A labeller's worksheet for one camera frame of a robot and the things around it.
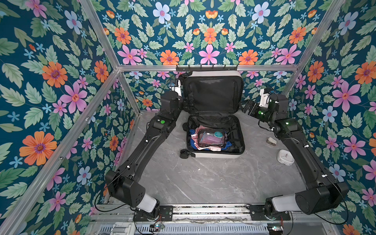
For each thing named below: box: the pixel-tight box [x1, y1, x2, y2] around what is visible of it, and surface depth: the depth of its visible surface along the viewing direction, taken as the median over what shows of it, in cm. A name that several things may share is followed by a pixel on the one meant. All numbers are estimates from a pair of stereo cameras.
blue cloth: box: [189, 128, 233, 151], surface depth 93 cm
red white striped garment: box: [190, 125, 225, 152], surface depth 92 cm
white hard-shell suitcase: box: [180, 70, 246, 160], surface depth 94 cm
